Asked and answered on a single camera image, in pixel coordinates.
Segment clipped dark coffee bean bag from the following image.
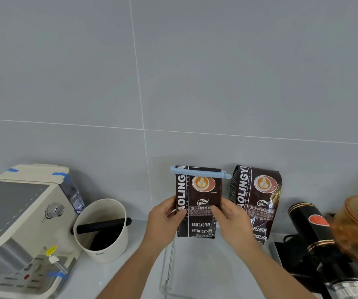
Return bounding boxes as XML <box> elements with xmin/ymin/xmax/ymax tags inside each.
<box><xmin>175</xmin><ymin>166</ymin><xmax>223</xmax><ymax>238</ymax></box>

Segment clear acrylic stand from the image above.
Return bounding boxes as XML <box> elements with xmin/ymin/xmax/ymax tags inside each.
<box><xmin>159</xmin><ymin>235</ymin><xmax>279</xmax><ymax>299</ymax></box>

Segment person's left forearm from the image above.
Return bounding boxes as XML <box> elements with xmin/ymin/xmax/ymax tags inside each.
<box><xmin>96</xmin><ymin>242</ymin><xmax>162</xmax><ymax>299</ymax></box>

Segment sealed dark coffee bean bag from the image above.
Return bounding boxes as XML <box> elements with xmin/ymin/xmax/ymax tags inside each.
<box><xmin>230</xmin><ymin>165</ymin><xmax>283</xmax><ymax>245</ymax></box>

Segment person's right forearm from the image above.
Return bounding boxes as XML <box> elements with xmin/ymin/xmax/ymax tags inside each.
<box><xmin>237</xmin><ymin>242</ymin><xmax>318</xmax><ymax>299</ymax></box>

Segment light blue bag sealing clip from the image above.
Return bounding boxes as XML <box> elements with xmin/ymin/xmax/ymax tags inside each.
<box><xmin>170</xmin><ymin>166</ymin><xmax>232</xmax><ymax>180</ymax></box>

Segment cream knock box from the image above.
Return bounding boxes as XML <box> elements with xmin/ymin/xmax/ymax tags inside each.
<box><xmin>70</xmin><ymin>199</ymin><xmax>132</xmax><ymax>264</ymax></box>

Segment black coffee grinder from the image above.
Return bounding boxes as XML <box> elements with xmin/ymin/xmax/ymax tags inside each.
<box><xmin>274</xmin><ymin>202</ymin><xmax>358</xmax><ymax>299</ymax></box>

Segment person's right hand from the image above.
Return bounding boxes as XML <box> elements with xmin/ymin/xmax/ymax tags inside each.
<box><xmin>210</xmin><ymin>197</ymin><xmax>259</xmax><ymax>252</ymax></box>

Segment person's left hand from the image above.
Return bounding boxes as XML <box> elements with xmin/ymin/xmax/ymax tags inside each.
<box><xmin>144</xmin><ymin>196</ymin><xmax>187</xmax><ymax>251</ymax></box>

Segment cream espresso machine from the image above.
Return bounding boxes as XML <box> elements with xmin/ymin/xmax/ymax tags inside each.
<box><xmin>0</xmin><ymin>164</ymin><xmax>85</xmax><ymax>299</ymax></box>

